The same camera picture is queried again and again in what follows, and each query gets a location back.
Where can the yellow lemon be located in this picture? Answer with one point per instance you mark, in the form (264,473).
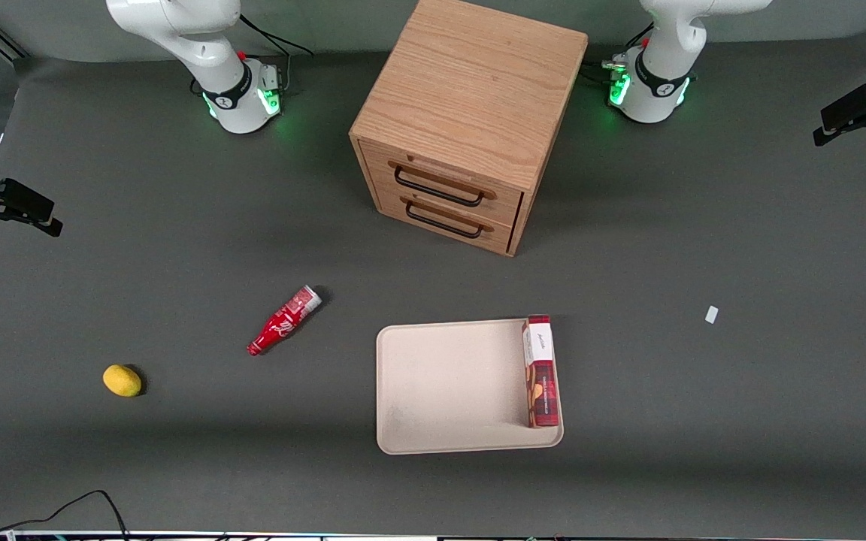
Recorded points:
(122,380)

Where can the small white paper scrap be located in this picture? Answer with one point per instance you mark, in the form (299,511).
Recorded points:
(711,315)

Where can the wooden drawer with narrow front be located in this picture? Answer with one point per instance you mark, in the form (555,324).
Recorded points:
(395,207)

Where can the wooden two-drawer cabinet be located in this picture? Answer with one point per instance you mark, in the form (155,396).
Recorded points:
(470,83)

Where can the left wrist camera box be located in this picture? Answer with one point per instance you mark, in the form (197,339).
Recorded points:
(852,105)

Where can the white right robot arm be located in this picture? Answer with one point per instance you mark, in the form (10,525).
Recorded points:
(192,37)

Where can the beige rectangular tray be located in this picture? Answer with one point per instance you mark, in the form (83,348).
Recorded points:
(448,387)

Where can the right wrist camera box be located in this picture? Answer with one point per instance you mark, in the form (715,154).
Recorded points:
(27,199)

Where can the dark grey table mat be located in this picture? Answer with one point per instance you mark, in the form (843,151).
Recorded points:
(177,451)

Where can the red cookie box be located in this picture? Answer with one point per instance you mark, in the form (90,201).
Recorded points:
(543,379)

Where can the red cola bottle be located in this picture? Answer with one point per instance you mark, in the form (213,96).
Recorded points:
(283,321)

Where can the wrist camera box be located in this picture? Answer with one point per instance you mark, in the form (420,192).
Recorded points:
(852,105)
(27,199)

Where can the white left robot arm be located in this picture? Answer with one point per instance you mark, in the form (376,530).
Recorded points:
(666,45)

